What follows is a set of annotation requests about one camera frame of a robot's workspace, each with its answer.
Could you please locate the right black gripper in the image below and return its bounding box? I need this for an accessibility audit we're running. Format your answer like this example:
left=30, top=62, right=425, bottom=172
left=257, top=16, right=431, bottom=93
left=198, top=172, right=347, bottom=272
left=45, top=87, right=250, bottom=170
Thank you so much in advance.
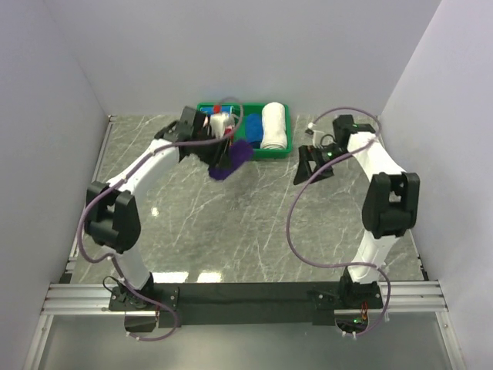
left=293, top=144, right=353, bottom=186

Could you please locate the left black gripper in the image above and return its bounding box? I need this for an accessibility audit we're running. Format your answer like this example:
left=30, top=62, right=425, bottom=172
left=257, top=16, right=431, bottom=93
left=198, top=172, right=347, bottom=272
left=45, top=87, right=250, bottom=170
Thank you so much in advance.
left=193, top=129, right=232, bottom=170

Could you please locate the purple towel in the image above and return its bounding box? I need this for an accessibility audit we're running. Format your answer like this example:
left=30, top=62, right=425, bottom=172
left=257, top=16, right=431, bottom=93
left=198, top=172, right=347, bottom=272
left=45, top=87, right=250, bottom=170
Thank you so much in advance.
left=208, top=140, right=253, bottom=181

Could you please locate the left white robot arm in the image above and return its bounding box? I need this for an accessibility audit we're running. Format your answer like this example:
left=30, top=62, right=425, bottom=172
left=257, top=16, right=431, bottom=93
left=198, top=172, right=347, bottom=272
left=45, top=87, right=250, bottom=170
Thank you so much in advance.
left=78, top=106, right=236, bottom=310

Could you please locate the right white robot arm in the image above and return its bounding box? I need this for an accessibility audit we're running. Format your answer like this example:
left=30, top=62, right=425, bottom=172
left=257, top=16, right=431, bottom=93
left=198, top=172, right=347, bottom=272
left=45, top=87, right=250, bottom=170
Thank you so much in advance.
left=293, top=115, right=420, bottom=308

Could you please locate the teal blue rolled towel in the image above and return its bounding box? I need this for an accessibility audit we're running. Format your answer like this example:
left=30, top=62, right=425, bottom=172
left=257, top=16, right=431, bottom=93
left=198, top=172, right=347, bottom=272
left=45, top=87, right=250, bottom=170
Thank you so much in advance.
left=198, top=104, right=234, bottom=115

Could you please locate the white rolled towel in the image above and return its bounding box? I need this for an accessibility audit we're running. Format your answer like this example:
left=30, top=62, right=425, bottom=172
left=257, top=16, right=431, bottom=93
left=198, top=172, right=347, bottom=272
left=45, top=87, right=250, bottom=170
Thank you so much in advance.
left=260, top=102, right=287, bottom=150

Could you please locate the green plastic tray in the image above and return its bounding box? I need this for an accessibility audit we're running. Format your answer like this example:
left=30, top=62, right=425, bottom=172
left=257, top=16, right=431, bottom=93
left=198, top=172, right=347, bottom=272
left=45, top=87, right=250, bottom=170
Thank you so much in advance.
left=196, top=102, right=293, bottom=161

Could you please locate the black base bar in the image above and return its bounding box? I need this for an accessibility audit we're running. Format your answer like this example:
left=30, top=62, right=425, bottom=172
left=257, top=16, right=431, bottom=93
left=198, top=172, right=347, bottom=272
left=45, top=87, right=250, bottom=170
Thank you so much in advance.
left=107, top=283, right=384, bottom=328

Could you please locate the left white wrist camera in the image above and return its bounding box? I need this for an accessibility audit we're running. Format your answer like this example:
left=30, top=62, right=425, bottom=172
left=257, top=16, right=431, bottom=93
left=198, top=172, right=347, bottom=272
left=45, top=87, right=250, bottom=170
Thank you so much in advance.
left=208, top=113, right=235, bottom=138

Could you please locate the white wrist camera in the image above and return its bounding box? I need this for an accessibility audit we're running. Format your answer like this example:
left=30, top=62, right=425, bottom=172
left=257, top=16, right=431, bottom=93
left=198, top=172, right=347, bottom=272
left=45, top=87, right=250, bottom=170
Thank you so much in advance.
left=208, top=113, right=235, bottom=138
left=305, top=123, right=326, bottom=146

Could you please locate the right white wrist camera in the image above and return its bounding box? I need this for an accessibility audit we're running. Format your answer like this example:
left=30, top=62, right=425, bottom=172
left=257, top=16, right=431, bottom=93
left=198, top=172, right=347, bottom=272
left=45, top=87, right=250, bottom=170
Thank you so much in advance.
left=305, top=123, right=326, bottom=146

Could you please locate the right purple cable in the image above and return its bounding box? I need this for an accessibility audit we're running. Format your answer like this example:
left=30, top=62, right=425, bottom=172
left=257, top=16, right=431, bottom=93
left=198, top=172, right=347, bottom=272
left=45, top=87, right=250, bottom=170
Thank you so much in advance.
left=285, top=106, right=391, bottom=337

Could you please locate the purple cable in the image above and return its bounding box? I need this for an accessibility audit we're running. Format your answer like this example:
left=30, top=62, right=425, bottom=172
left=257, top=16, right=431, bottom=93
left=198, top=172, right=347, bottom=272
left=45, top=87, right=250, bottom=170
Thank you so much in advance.
left=76, top=96, right=246, bottom=343
left=285, top=106, right=391, bottom=337

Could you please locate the left aluminium side rail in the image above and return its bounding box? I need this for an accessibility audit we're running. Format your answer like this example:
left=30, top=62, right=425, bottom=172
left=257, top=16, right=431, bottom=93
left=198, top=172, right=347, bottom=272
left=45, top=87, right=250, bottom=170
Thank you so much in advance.
left=59, top=115, right=116, bottom=284

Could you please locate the aluminium side rail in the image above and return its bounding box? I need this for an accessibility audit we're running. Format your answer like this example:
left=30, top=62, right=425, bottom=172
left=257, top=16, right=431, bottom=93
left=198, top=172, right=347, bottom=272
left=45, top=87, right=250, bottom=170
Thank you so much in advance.
left=375, top=115, right=431, bottom=281
left=59, top=115, right=116, bottom=284

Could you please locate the right aluminium side rail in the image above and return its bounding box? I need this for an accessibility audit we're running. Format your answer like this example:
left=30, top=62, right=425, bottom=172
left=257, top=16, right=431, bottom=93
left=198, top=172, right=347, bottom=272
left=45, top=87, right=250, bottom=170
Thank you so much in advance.
left=375, top=115, right=431, bottom=281

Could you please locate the aluminium front rail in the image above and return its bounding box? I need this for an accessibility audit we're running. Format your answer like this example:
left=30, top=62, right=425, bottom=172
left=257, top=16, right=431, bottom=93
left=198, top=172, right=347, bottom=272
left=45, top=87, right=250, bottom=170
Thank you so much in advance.
left=41, top=281, right=448, bottom=316

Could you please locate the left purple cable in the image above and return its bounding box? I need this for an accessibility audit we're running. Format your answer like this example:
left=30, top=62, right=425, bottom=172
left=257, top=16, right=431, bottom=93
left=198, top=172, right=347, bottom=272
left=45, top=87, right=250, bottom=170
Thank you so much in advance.
left=76, top=96, right=246, bottom=343

